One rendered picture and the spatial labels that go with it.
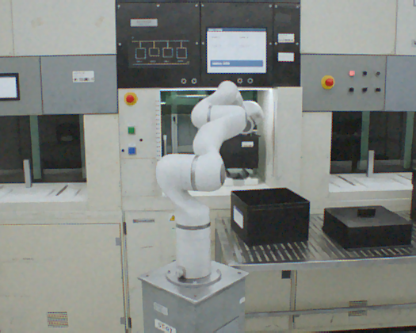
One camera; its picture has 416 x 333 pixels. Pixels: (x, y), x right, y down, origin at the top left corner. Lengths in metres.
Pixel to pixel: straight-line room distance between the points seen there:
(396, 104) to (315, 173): 0.54
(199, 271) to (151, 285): 0.17
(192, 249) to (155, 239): 0.80
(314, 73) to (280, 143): 0.38
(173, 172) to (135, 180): 0.78
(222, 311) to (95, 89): 1.19
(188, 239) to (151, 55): 0.99
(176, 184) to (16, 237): 1.18
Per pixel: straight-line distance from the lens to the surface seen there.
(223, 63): 2.13
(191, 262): 1.49
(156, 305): 1.56
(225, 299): 1.53
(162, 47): 2.13
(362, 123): 2.81
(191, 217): 1.43
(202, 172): 1.39
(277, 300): 2.46
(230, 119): 1.68
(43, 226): 2.33
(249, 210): 1.78
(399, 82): 2.39
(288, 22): 2.21
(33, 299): 2.50
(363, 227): 1.83
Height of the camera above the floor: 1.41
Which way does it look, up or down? 10 degrees down
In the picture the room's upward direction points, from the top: straight up
